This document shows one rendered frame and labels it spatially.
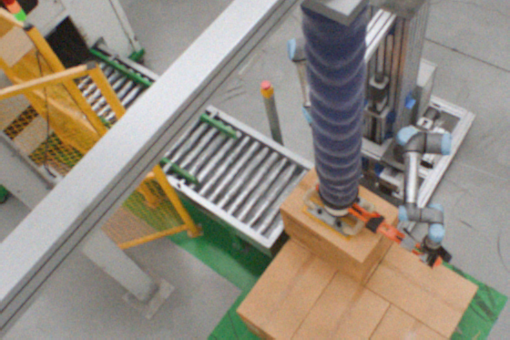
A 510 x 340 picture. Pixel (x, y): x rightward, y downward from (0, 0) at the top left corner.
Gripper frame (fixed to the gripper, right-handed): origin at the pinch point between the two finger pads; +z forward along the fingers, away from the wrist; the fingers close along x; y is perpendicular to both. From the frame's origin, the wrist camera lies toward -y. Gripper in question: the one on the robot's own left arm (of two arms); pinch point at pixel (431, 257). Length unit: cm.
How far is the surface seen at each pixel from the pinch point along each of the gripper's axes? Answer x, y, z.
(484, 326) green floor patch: -22, -48, 120
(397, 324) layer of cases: 25, -1, 66
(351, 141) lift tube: 3, 51, -76
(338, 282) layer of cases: 25, 44, 66
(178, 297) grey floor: 95, 144, 122
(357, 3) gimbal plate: 6, 47, -166
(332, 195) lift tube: 9, 57, -22
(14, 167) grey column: 104, 163, -85
